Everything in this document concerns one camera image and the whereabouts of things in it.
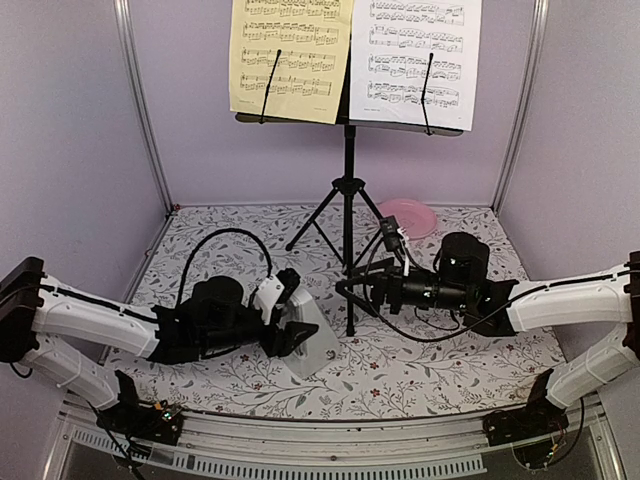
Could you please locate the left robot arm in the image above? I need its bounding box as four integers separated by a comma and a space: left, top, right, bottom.
1, 257, 324, 434

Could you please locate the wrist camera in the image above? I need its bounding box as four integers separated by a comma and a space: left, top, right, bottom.
250, 268, 300, 326
379, 216, 412, 277

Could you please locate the black perforated music stand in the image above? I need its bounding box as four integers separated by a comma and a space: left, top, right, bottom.
234, 47, 466, 339

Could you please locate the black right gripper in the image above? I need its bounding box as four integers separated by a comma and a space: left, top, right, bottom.
335, 257, 471, 318

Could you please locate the yellow sheet music page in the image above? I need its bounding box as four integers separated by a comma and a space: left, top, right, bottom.
229, 0, 354, 124

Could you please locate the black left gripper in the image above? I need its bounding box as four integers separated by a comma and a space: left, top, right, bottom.
200, 305, 318, 357

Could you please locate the floral patterned table cloth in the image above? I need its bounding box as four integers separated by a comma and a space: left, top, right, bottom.
105, 205, 564, 421

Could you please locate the white sheet music page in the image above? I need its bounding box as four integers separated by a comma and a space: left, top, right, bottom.
349, 0, 483, 131

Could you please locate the aluminium front rail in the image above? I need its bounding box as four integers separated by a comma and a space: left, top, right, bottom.
45, 395, 629, 479

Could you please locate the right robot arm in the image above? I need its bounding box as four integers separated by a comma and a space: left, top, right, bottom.
336, 232, 639, 436

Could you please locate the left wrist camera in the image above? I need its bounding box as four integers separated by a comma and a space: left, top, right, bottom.
250, 268, 300, 326

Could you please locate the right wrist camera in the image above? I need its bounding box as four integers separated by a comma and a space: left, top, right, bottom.
379, 216, 412, 277

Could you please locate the white metronome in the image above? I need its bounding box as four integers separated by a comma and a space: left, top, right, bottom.
281, 286, 340, 379

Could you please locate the right aluminium corner post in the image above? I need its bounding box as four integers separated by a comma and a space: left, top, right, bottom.
491, 0, 549, 217

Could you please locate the pink plastic plate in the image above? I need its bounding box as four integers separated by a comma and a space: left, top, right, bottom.
378, 198, 437, 240

